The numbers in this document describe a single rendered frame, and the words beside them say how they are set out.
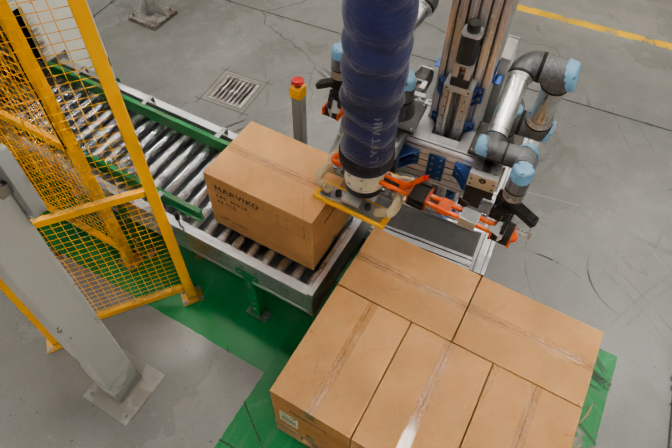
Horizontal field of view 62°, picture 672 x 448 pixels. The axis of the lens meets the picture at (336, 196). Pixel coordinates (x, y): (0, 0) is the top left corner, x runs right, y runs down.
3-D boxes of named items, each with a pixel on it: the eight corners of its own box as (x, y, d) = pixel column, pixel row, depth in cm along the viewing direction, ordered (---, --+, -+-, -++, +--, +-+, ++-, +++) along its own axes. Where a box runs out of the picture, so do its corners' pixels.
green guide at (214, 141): (49, 73, 364) (44, 62, 357) (62, 64, 369) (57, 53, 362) (251, 165, 316) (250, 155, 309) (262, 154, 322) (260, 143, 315)
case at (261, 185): (215, 221, 293) (202, 171, 261) (258, 171, 315) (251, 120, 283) (313, 270, 275) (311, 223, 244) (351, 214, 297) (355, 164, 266)
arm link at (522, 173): (539, 162, 188) (533, 180, 183) (529, 183, 196) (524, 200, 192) (516, 155, 190) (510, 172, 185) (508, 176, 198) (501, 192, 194)
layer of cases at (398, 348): (275, 419, 270) (269, 390, 239) (369, 265, 324) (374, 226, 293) (513, 564, 235) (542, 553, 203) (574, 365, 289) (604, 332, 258)
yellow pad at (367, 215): (312, 197, 239) (312, 189, 235) (324, 181, 244) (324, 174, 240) (382, 230, 229) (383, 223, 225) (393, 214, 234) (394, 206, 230)
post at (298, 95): (296, 203, 370) (288, 87, 292) (301, 196, 374) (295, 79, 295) (305, 207, 368) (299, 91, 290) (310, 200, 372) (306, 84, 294)
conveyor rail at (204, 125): (68, 83, 380) (57, 61, 365) (73, 79, 383) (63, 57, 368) (367, 221, 312) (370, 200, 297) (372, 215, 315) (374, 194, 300)
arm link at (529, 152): (513, 135, 198) (505, 155, 192) (544, 145, 196) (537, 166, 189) (507, 150, 205) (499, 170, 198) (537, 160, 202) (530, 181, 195)
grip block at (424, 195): (404, 203, 225) (405, 194, 220) (414, 187, 230) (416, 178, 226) (422, 212, 222) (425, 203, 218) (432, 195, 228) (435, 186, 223)
